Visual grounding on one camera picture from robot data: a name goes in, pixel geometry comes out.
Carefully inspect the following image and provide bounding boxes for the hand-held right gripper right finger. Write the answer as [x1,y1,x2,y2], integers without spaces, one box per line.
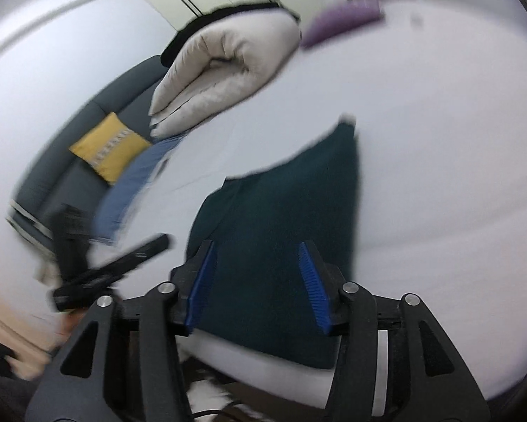
[298,241,493,422]

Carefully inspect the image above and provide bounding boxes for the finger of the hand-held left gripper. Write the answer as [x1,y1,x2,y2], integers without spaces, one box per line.
[100,234,172,279]

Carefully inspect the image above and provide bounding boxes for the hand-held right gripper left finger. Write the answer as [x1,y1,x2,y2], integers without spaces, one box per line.
[25,239,218,422]

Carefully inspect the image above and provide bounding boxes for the dark green garment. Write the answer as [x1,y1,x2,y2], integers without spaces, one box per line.
[185,122,361,370]

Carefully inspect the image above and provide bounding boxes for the blue pillow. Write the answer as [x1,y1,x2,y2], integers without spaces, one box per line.
[92,134,187,244]

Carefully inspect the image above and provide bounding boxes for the grey sofa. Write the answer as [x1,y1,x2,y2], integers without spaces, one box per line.
[8,55,176,264]

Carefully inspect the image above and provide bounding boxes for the yellow cushion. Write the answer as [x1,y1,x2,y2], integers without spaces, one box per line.
[69,112,153,185]

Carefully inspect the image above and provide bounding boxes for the bed with white sheet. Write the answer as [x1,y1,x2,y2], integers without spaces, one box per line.
[39,0,527,409]

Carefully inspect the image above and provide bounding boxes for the folded beige duvet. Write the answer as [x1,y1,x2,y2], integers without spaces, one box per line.
[149,6,303,139]

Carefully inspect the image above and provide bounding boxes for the purple pillow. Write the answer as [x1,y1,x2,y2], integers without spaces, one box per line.
[299,0,385,49]

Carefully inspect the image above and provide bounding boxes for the black cable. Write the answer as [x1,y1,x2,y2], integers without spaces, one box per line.
[188,407,249,422]

